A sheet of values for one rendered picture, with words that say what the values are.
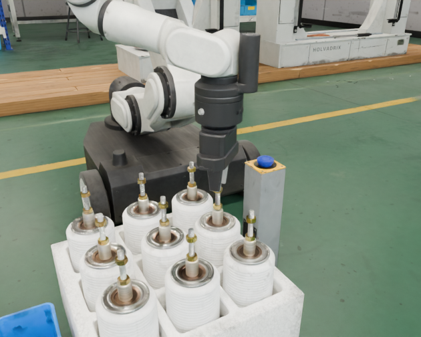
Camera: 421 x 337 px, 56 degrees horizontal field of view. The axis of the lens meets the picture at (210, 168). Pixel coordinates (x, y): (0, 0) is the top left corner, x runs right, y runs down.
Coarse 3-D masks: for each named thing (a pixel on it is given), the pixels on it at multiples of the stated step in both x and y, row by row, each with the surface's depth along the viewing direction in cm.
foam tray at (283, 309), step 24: (168, 216) 98; (120, 240) 89; (72, 288) 75; (288, 288) 75; (72, 312) 70; (240, 312) 69; (264, 312) 70; (288, 312) 73; (72, 336) 86; (96, 336) 65; (168, 336) 65; (192, 336) 65; (216, 336) 66; (240, 336) 69; (264, 336) 72; (288, 336) 76
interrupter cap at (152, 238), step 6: (156, 228) 80; (174, 228) 80; (150, 234) 78; (156, 234) 78; (174, 234) 78; (180, 234) 78; (150, 240) 76; (156, 240) 76; (168, 240) 77; (174, 240) 76; (180, 240) 76; (150, 246) 75; (156, 246) 74; (162, 246) 74; (168, 246) 74; (174, 246) 75
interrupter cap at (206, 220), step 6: (204, 216) 84; (210, 216) 84; (228, 216) 84; (204, 222) 82; (210, 222) 82; (228, 222) 82; (234, 222) 82; (204, 228) 80; (210, 228) 80; (216, 228) 80; (222, 228) 80; (228, 228) 80
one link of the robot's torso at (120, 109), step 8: (136, 88) 147; (144, 88) 149; (112, 96) 147; (120, 96) 140; (112, 104) 146; (120, 104) 137; (112, 112) 148; (120, 112) 138; (128, 112) 133; (120, 120) 140; (128, 120) 134; (128, 128) 136
